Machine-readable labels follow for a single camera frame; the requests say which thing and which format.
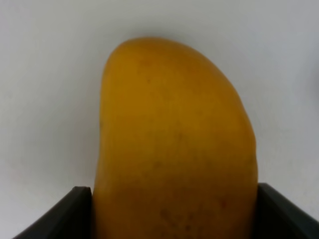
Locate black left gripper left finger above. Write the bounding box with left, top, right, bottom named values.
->
left=15, top=186, right=92, bottom=239

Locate yellow mango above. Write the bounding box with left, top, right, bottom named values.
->
left=93, top=37, right=258, bottom=239

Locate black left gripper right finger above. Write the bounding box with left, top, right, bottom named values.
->
left=254, top=183, right=319, bottom=239

